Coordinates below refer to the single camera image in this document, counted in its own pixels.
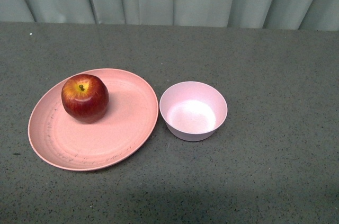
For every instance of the pale pink bowl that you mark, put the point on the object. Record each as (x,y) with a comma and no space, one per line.
(193,111)

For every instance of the pink round plate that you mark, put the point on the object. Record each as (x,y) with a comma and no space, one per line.
(69,144)

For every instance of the red yellow apple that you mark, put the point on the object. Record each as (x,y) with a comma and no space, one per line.
(85,97)

